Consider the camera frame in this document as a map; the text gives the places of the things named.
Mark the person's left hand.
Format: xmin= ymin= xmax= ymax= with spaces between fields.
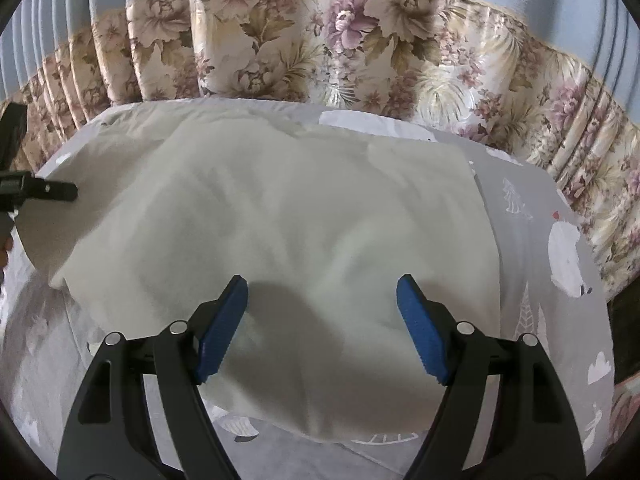
xmin=0 ymin=210 xmax=14 ymax=272

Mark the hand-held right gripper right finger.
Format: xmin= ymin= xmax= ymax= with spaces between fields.
xmin=396 ymin=274 xmax=587 ymax=480

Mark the grey printed bed sheet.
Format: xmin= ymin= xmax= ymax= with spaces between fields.
xmin=0 ymin=100 xmax=616 ymax=480

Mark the blue curtain with floral border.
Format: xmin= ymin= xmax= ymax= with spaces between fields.
xmin=0 ymin=0 xmax=640 ymax=301

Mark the beige hooded jacket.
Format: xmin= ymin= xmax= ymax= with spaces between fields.
xmin=20 ymin=102 xmax=503 ymax=443

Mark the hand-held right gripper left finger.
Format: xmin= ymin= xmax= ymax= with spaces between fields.
xmin=56 ymin=275 xmax=249 ymax=480

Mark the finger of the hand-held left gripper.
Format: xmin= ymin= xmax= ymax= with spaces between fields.
xmin=0 ymin=172 xmax=79 ymax=209

